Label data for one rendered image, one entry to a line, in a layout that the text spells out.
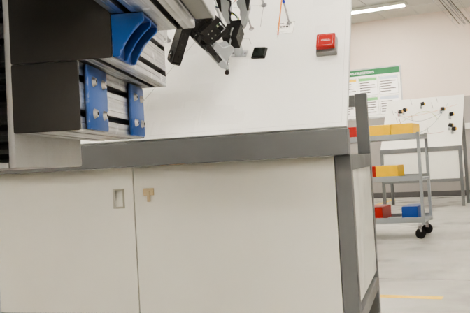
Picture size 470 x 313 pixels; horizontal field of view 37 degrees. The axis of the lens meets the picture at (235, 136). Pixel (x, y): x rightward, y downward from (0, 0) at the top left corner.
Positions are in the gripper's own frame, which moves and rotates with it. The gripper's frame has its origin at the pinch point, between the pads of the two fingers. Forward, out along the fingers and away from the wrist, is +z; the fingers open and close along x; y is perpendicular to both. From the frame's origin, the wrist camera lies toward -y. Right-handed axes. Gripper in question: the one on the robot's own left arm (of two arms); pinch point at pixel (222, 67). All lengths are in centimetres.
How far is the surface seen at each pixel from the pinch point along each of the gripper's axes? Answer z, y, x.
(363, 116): 56, 25, 11
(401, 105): 652, 221, 652
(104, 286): 20, -65, -8
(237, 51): 3.9, 6.6, 7.6
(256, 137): 9.9, -6.8, -20.2
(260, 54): 7.1, 10.6, 3.3
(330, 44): 11.6, 25.0, -10.0
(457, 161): 681, 205, 515
